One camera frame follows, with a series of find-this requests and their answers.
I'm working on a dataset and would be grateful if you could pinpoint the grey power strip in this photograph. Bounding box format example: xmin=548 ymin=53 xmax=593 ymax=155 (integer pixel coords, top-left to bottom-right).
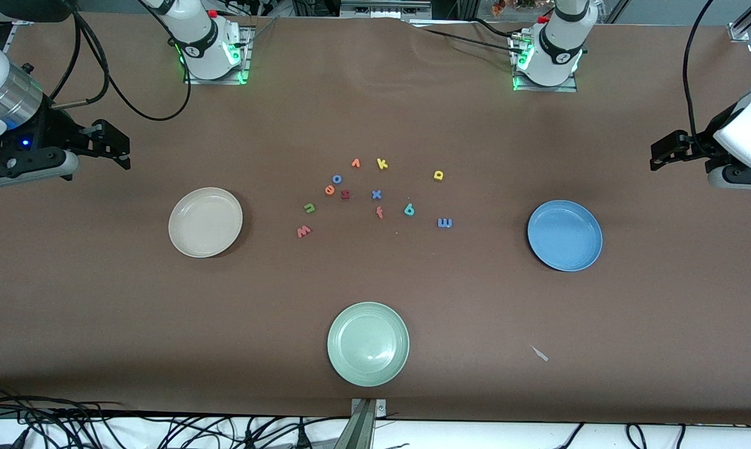
xmin=340 ymin=0 xmax=433 ymax=18

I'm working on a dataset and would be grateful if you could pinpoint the short black right arm cable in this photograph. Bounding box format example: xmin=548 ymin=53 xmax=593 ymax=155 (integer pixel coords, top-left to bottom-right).
xmin=48 ymin=6 xmax=108 ymax=112

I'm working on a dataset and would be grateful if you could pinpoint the orange dried decoration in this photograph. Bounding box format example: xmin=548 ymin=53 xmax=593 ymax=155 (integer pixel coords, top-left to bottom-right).
xmin=490 ymin=0 xmax=538 ymax=16

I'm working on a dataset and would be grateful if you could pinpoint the aluminium profile beam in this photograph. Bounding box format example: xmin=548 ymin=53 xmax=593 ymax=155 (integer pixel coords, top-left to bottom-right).
xmin=333 ymin=398 xmax=388 ymax=449

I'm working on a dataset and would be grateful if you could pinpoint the beige round plate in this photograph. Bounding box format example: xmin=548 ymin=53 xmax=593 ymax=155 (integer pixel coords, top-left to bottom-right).
xmin=168 ymin=187 xmax=244 ymax=258

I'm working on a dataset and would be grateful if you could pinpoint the long black right arm cable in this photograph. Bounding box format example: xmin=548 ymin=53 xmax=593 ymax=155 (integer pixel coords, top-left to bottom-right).
xmin=70 ymin=0 xmax=193 ymax=122

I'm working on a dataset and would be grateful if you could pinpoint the blue round plate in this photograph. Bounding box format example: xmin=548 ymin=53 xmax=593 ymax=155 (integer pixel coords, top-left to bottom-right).
xmin=527 ymin=200 xmax=603 ymax=272

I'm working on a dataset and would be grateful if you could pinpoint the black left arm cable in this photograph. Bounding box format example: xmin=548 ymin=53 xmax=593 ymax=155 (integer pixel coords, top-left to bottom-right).
xmin=681 ymin=0 xmax=734 ymax=153

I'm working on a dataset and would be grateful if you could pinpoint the black cable on table cover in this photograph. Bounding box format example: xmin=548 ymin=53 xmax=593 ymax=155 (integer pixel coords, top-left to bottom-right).
xmin=413 ymin=25 xmax=527 ymax=56

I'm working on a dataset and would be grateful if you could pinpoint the green round plate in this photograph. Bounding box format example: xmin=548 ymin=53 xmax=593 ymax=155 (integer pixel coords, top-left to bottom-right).
xmin=327 ymin=302 xmax=410 ymax=387

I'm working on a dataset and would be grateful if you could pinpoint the brown table cover sheet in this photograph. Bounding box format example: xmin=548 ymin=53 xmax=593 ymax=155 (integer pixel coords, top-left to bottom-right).
xmin=0 ymin=11 xmax=751 ymax=426

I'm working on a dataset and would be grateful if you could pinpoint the aluminium frame corner bracket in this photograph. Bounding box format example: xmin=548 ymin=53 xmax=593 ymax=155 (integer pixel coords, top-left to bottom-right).
xmin=1 ymin=17 xmax=36 ymax=52
xmin=727 ymin=0 xmax=751 ymax=43

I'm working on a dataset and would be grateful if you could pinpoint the black cable tangle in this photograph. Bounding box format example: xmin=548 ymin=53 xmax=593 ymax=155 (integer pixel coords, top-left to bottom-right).
xmin=0 ymin=387 xmax=351 ymax=449

